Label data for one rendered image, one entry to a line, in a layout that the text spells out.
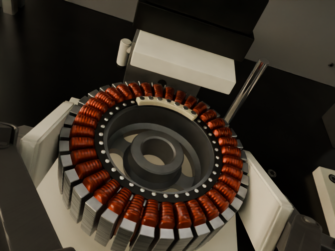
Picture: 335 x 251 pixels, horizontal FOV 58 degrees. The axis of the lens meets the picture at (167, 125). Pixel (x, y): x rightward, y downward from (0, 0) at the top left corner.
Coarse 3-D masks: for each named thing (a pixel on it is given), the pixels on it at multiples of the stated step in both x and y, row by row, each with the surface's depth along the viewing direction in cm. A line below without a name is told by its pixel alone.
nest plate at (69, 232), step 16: (160, 160) 24; (48, 176) 21; (48, 192) 20; (48, 208) 19; (64, 208) 20; (64, 224) 19; (80, 224) 19; (64, 240) 18; (80, 240) 19; (112, 240) 19; (224, 240) 21
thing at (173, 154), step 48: (96, 96) 18; (144, 96) 20; (192, 96) 21; (96, 144) 16; (144, 144) 19; (192, 144) 20; (240, 144) 20; (96, 192) 14; (144, 192) 15; (192, 192) 16; (240, 192) 17; (96, 240) 16; (144, 240) 14; (192, 240) 15
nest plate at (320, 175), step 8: (320, 168) 29; (320, 176) 29; (328, 176) 29; (320, 184) 29; (328, 184) 28; (320, 192) 28; (328, 192) 27; (320, 200) 28; (328, 200) 27; (328, 208) 27; (328, 216) 26; (328, 224) 26
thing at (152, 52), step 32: (160, 0) 16; (192, 0) 16; (224, 0) 16; (256, 0) 16; (160, 32) 18; (192, 32) 17; (224, 32) 17; (160, 64) 17; (192, 64) 17; (224, 64) 18
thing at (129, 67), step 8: (136, 32) 28; (136, 40) 27; (128, 64) 29; (128, 72) 29; (136, 72) 29; (144, 72) 29; (152, 72) 29; (128, 80) 30; (136, 80) 30; (144, 80) 30; (152, 80) 30; (160, 80) 30; (168, 80) 30; (176, 80) 29; (176, 88) 30; (184, 88) 30; (192, 88) 30
